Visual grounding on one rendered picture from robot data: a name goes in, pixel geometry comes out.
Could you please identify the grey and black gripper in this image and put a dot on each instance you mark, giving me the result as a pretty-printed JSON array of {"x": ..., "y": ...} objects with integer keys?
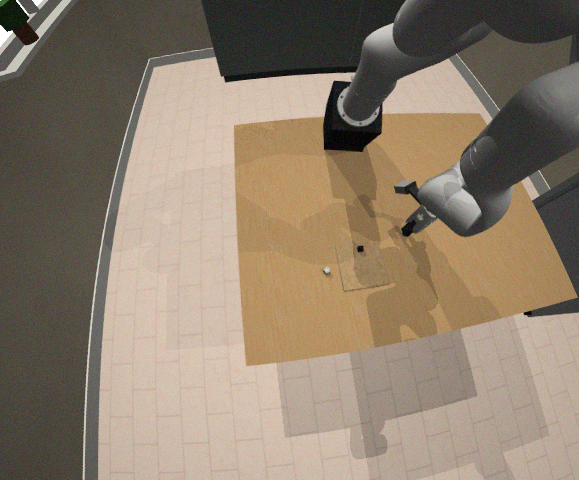
[{"x": 416, "y": 218}]

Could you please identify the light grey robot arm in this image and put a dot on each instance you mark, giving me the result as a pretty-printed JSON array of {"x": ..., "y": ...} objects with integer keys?
[{"x": 537, "y": 126}]

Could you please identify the brown mat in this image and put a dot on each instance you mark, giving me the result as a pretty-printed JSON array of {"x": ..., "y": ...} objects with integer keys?
[{"x": 361, "y": 269}]

